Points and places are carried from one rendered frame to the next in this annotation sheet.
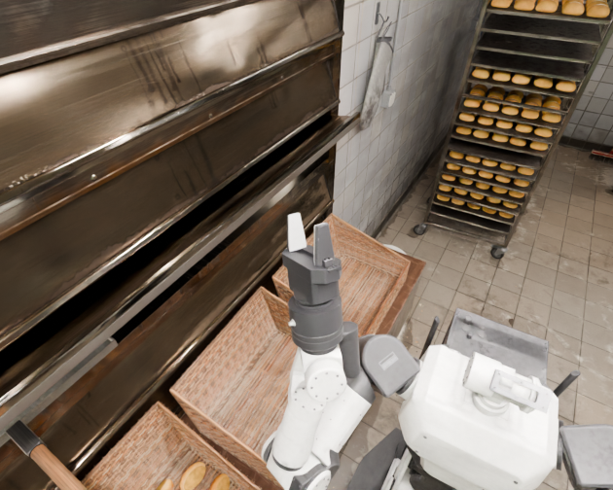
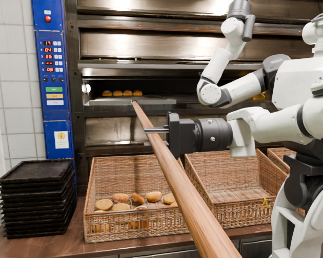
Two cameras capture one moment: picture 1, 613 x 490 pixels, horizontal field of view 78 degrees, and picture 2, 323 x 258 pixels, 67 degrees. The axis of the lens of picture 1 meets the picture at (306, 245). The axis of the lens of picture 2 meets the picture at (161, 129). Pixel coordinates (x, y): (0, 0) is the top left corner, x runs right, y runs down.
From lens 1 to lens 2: 111 cm
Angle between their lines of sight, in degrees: 52
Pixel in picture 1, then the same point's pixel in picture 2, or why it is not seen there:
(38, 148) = (186, 7)
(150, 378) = not seen: hidden behind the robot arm
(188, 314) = not seen: hidden behind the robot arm
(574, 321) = not seen: outside the picture
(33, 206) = (177, 26)
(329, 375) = (231, 20)
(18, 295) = (159, 50)
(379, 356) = (273, 59)
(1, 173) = (174, 8)
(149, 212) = (210, 52)
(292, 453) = (207, 68)
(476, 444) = (302, 66)
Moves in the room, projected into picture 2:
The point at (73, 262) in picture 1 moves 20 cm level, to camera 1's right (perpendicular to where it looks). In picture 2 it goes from (178, 51) to (204, 48)
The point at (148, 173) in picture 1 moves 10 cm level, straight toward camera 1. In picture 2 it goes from (217, 40) to (214, 38)
